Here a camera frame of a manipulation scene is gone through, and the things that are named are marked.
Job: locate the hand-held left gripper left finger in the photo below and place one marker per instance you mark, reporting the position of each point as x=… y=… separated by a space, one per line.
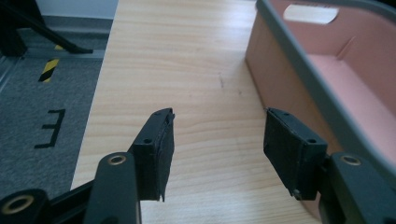
x=153 y=155

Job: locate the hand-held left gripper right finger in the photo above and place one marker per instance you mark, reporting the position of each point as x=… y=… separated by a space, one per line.
x=295 y=149

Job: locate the pink storage bin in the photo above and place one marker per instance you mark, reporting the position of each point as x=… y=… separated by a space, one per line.
x=351 y=81

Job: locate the black tape floor mark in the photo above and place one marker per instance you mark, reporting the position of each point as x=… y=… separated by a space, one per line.
x=51 y=128

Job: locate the yellow black striped floor tape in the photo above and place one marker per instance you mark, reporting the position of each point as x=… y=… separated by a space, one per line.
x=48 y=70

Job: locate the black stand leg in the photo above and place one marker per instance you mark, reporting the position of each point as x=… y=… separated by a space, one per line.
x=18 y=28

